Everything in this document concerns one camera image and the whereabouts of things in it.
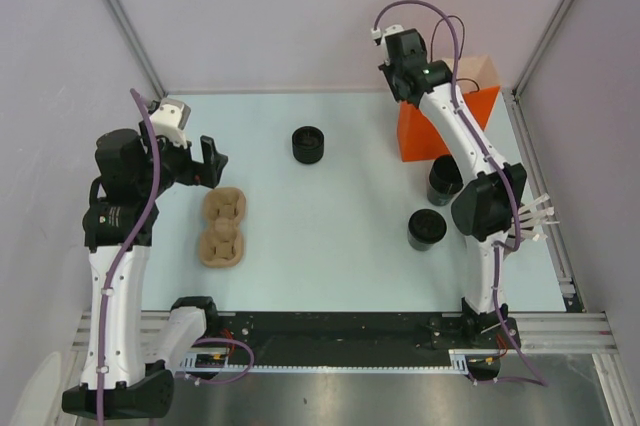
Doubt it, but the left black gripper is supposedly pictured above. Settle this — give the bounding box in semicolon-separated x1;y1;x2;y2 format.
137;119;226;197

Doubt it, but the orange paper bag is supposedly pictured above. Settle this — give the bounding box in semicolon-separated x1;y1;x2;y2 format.
396;54;501;162

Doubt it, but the stack of black lids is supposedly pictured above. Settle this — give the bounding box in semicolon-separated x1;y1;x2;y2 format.
291;126;324;165

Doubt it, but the stack of black cups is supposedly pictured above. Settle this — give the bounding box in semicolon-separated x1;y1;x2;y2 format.
427;155;464;207

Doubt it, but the black coffee cup lid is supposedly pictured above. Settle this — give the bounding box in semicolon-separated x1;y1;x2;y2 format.
408;209;447;242

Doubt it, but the single black coffee cup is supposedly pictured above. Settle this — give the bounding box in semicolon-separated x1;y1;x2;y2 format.
408;235;439;252

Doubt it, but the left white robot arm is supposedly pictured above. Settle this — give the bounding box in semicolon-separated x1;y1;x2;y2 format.
62;129;228;423

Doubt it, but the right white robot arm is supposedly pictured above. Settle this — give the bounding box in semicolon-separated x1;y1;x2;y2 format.
372;25;527;347

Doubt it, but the left brown cup carrier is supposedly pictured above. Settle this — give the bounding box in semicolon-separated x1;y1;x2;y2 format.
198;187;247;269

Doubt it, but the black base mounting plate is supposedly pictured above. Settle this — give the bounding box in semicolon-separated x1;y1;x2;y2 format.
219;312;521;369

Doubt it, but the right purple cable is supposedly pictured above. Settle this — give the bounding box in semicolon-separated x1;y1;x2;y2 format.
373;0;549;388

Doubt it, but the purple cable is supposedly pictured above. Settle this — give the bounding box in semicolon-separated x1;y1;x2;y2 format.
97;88;256;425
373;0;549;388

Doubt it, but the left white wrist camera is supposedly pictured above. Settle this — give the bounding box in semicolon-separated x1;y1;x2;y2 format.
150;98;191;149

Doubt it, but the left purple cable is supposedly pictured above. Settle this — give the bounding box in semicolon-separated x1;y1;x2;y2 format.
97;88;256;425

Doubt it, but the white slotted cable duct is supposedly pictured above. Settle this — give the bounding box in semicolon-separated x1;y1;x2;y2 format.
177;349;501;375

